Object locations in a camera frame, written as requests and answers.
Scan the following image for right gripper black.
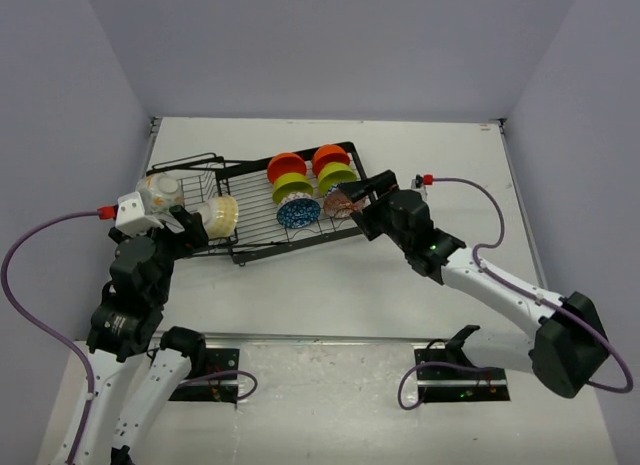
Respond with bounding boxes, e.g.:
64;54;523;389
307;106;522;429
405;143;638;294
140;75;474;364
339;170;413;252

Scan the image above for red patterned bowl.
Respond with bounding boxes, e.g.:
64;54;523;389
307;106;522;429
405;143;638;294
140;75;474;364
323;187;369;219

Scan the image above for green bowl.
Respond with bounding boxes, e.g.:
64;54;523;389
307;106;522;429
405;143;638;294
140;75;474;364
272;172;314;204
317;162;358;196

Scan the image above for blue patterned bowl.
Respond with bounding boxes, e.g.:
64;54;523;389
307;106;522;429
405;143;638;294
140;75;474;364
276;192;321;229

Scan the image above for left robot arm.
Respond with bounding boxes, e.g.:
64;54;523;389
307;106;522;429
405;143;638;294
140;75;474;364
53;206;208;464

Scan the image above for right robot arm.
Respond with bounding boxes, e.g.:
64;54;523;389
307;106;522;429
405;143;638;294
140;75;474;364
339;170;618;398

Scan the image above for white bowl yellow dots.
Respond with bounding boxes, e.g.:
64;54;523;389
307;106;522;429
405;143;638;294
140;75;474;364
197;195;239;239

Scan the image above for white bowl leaf pattern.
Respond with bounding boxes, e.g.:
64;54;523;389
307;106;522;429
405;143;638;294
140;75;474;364
135;173;184;215

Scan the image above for orange bowl right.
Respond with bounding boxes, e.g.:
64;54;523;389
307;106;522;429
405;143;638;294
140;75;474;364
311;144;351;176

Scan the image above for orange bowl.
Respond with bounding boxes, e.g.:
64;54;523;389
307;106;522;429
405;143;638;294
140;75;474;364
267;152;307;184
311;144;351;176

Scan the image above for orange bowl left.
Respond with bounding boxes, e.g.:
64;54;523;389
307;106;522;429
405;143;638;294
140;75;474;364
267;152;307;184

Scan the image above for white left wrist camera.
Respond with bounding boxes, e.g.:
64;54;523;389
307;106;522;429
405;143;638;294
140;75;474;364
115;192;164;237

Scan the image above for black wire dish rack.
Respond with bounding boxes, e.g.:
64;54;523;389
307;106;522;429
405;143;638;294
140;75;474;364
146;152;361;266

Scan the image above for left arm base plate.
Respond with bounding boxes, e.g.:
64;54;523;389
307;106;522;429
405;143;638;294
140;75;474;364
167;346;241;410

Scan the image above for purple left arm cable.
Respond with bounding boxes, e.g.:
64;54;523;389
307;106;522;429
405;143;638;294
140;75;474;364
1;205;119;465

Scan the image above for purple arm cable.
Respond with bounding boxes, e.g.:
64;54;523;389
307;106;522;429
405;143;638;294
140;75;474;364
1;205;119;465
397;176;634;411

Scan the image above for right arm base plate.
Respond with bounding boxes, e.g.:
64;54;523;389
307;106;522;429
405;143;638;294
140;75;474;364
416;367;511;404

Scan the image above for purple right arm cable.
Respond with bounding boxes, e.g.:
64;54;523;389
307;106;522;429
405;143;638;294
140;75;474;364
397;176;634;411

